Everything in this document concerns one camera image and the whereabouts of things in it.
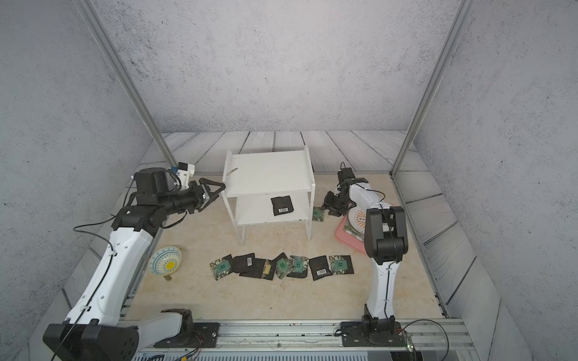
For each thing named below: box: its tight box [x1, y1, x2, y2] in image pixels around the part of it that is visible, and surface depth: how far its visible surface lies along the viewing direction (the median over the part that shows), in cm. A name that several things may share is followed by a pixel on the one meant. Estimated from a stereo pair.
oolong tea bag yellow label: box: [261, 258, 277, 281], surface depth 89 cm
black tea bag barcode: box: [308, 254, 334, 281], surface depth 90 cm
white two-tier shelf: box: [221, 146, 316, 246], surface depth 81 cm
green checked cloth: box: [343, 219, 366, 243], surface depth 98 cm
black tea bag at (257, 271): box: [239, 257, 267, 279], surface depth 88 cm
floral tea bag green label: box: [328, 254, 355, 275], surface depth 91 cm
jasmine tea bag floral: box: [286, 254, 310, 279], surface depth 90 cm
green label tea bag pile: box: [275, 257, 296, 280], surface depth 90 cm
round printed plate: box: [348, 206, 368, 235], surface depth 101 cm
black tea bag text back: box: [270, 195, 295, 216], surface depth 90 cm
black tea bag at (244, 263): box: [232, 252, 256, 274], surface depth 91 cm
